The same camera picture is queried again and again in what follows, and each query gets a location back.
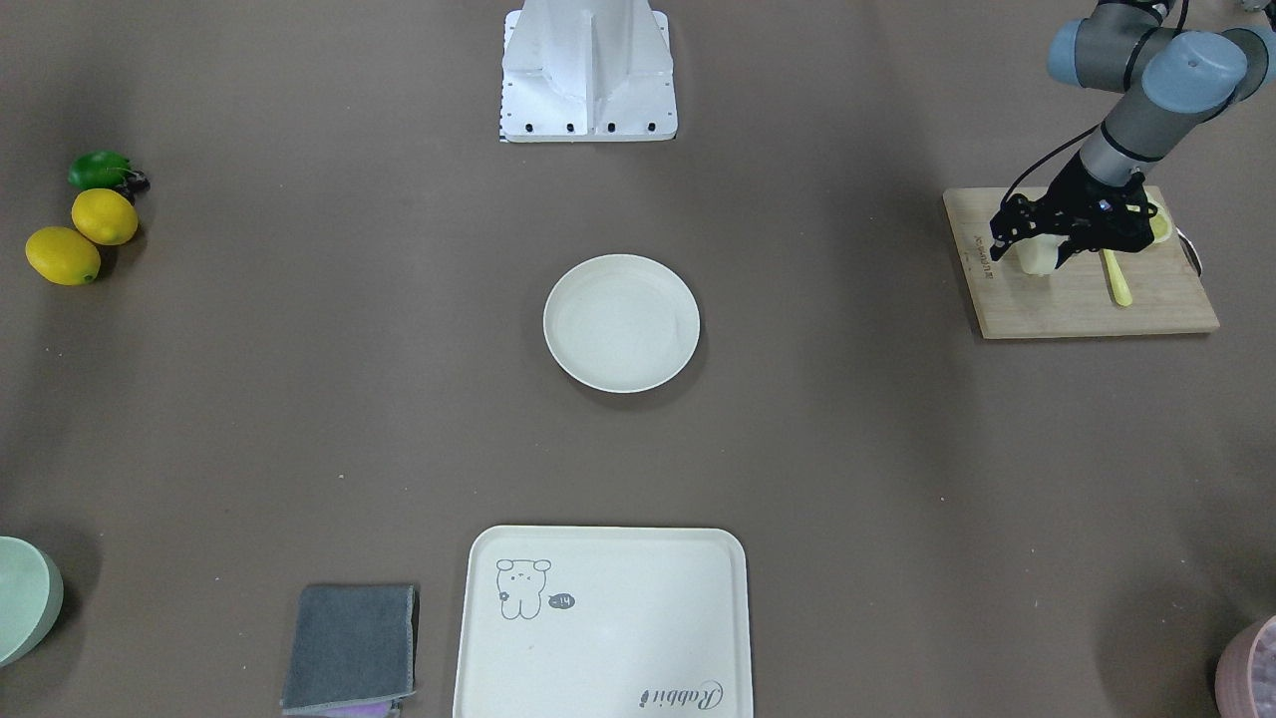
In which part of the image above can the cream rectangular tray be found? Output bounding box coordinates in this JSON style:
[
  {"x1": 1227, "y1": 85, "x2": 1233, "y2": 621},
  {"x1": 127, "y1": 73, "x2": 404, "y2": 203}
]
[{"x1": 453, "y1": 525, "x2": 754, "y2": 717}]

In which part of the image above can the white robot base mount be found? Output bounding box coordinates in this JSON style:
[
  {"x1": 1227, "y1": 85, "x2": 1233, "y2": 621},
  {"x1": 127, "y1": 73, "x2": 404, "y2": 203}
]
[{"x1": 498, "y1": 1, "x2": 679, "y2": 143}]

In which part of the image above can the lemon slice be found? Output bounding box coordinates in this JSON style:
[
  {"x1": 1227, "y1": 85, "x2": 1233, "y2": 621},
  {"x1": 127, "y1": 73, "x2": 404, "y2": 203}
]
[{"x1": 1148, "y1": 200, "x2": 1175, "y2": 242}]

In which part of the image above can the yellow lemon lower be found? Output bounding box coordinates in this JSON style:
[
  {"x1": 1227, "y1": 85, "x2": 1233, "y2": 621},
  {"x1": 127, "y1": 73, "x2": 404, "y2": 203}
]
[{"x1": 26, "y1": 226, "x2": 101, "y2": 286}]

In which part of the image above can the cream round plate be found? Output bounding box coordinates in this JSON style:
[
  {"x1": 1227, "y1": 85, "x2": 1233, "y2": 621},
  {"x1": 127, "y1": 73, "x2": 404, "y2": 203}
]
[{"x1": 542, "y1": 253, "x2": 702, "y2": 394}]

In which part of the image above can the yellow lemon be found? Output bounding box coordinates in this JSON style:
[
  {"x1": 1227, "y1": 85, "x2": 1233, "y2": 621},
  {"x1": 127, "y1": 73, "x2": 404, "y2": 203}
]
[
  {"x1": 70, "y1": 189, "x2": 140, "y2": 246},
  {"x1": 26, "y1": 226, "x2": 101, "y2": 286}
]

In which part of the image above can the pink bowl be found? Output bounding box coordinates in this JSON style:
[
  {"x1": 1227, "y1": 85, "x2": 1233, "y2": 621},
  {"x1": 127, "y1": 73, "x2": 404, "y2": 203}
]
[{"x1": 1215, "y1": 616, "x2": 1275, "y2": 717}]

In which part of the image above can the dark small fruit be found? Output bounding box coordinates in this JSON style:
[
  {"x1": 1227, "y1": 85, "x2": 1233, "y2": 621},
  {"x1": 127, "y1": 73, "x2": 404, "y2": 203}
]
[{"x1": 114, "y1": 170, "x2": 151, "y2": 203}]

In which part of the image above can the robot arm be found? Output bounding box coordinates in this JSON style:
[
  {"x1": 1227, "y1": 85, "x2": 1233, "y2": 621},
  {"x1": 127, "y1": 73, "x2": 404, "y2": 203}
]
[{"x1": 989, "y1": 1, "x2": 1273, "y2": 264}]

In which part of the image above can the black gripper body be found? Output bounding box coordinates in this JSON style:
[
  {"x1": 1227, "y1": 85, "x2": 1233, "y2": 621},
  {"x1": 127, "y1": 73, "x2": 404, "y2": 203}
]
[{"x1": 1004, "y1": 156, "x2": 1159, "y2": 251}]

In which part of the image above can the grey folded cloth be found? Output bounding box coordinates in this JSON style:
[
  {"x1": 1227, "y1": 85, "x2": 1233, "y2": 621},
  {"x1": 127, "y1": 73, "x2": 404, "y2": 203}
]
[{"x1": 281, "y1": 583, "x2": 419, "y2": 710}]

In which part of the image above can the yellow lemon upper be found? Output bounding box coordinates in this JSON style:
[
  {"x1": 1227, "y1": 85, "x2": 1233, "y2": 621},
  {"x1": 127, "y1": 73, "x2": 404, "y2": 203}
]
[{"x1": 70, "y1": 189, "x2": 140, "y2": 246}]

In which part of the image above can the yellow plastic knife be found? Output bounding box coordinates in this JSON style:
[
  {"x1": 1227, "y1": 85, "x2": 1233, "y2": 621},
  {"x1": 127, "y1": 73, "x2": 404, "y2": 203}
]
[{"x1": 1100, "y1": 249, "x2": 1133, "y2": 309}]

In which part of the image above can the wooden cutting board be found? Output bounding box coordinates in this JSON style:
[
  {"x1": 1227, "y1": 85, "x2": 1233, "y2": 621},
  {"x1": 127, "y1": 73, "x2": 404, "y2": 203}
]
[{"x1": 943, "y1": 187, "x2": 1219, "y2": 339}]

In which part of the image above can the green lime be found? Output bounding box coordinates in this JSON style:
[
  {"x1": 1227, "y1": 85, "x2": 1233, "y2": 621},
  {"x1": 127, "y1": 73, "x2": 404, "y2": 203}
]
[{"x1": 68, "y1": 150, "x2": 133, "y2": 190}]

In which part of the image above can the purple cloth under grey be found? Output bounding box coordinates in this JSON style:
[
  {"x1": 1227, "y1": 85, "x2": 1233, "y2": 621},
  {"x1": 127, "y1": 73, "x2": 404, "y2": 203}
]
[{"x1": 281, "y1": 698, "x2": 403, "y2": 718}]

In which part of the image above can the mint green bowl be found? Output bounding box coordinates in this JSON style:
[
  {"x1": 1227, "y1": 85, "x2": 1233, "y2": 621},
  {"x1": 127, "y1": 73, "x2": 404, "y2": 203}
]
[{"x1": 1, "y1": 537, "x2": 64, "y2": 667}]

